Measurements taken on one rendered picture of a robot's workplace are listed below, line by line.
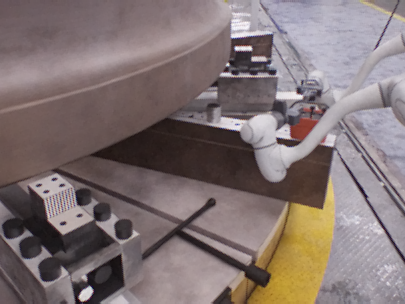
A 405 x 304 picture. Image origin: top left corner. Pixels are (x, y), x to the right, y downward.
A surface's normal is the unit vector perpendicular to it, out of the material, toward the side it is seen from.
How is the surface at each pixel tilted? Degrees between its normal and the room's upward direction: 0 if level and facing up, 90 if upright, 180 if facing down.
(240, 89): 90
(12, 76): 56
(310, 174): 90
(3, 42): 90
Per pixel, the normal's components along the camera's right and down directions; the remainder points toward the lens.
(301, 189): -0.41, 0.43
